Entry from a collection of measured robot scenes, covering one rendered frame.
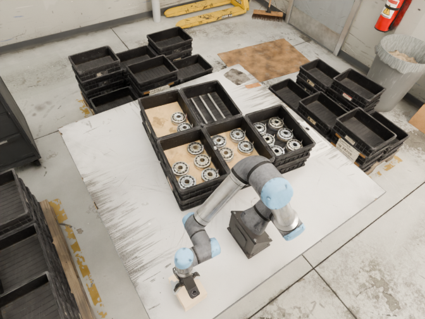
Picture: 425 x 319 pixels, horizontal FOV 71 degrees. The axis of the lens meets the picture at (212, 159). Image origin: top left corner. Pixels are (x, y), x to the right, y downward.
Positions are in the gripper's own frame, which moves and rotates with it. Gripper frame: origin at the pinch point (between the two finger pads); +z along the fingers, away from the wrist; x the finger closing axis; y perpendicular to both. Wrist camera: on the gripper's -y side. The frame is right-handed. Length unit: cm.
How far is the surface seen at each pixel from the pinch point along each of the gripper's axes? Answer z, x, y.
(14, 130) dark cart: 26, 50, 180
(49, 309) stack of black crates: 28, 64, 36
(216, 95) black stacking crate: -6, -87, 104
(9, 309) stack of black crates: 28, 81, 48
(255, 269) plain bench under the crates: 7.3, -35.0, -10.2
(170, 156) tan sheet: -6, -30, 70
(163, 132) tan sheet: -6, -35, 90
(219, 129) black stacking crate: -10, -66, 70
